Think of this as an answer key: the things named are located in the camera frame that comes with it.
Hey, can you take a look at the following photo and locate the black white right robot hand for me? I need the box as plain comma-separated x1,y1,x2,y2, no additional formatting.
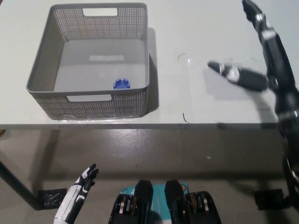
207,0,299,119

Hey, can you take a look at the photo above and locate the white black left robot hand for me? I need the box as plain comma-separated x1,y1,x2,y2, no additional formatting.
53,163,100,224

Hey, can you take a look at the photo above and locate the blue rook chess piece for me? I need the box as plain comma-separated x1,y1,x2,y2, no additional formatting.
112,78,131,90

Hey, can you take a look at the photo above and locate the dark metal table leg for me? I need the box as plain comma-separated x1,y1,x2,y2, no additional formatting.
0,160,40,210

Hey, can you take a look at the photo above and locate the grey perforated plastic basket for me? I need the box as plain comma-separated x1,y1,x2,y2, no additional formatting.
25,2,150,121

